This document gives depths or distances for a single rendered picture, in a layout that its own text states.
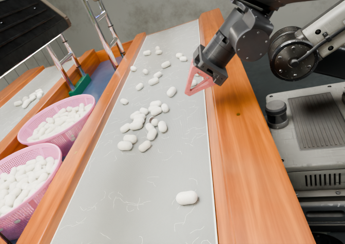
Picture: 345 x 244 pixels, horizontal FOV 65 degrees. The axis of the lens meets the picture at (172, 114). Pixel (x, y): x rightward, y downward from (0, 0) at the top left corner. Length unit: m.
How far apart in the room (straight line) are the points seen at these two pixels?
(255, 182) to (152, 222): 0.18
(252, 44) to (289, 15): 2.36
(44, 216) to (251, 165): 0.39
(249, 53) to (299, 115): 0.60
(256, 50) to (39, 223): 0.50
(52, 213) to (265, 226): 0.38
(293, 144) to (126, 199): 0.58
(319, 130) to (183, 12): 2.10
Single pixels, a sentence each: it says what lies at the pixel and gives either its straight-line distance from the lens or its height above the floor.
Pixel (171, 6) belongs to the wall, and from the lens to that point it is 2.84.
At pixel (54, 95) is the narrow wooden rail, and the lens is 1.22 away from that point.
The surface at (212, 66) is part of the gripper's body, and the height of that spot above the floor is 0.89.
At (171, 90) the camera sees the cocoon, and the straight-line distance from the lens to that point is 0.79.
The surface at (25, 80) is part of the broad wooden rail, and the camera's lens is 1.70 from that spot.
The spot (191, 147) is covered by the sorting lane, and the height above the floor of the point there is 0.74.
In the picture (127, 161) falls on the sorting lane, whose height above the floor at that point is 0.74.
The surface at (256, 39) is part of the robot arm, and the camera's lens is 0.47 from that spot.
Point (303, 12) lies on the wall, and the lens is 2.85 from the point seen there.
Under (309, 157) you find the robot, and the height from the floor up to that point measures 0.47.
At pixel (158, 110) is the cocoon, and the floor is 0.75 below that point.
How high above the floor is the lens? 1.10
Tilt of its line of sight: 30 degrees down
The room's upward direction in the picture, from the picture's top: 21 degrees counter-clockwise
